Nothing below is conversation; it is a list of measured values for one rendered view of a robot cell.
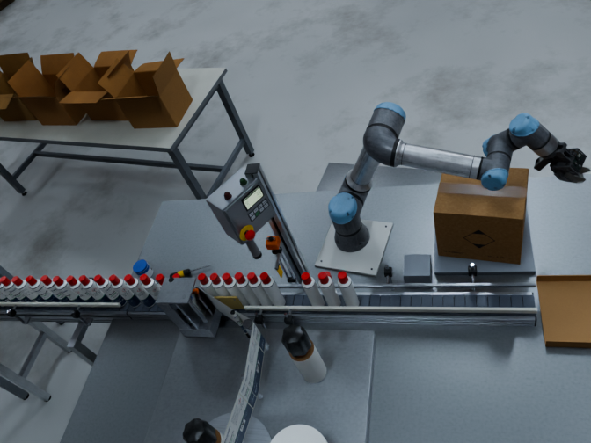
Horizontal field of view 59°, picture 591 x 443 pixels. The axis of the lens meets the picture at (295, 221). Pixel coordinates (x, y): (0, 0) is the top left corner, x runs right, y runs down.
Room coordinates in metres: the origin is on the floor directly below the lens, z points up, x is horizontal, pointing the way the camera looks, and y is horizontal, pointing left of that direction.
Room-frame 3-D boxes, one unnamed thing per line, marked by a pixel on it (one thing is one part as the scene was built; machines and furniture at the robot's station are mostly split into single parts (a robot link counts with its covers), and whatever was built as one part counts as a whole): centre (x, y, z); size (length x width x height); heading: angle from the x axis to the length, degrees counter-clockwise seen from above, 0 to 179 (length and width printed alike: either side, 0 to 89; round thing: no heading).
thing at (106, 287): (1.57, 0.86, 0.98); 0.05 x 0.05 x 0.20
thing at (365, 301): (1.17, 0.09, 0.86); 1.65 x 0.08 x 0.04; 63
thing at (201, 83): (3.68, 1.12, 0.39); 2.20 x 0.80 x 0.78; 51
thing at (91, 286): (1.61, 0.93, 0.98); 0.05 x 0.05 x 0.20
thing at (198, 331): (1.29, 0.51, 1.01); 0.14 x 0.13 x 0.26; 63
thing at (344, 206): (1.42, -0.20, 1.01); 0.13 x 0.12 x 0.14; 140
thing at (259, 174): (1.32, 0.06, 1.16); 0.04 x 0.04 x 0.67; 63
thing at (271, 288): (1.22, 0.19, 0.98); 0.05 x 0.05 x 0.20
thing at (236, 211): (1.30, 0.15, 1.38); 0.17 x 0.10 x 0.19; 118
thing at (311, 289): (1.15, 0.05, 0.98); 0.05 x 0.05 x 0.20
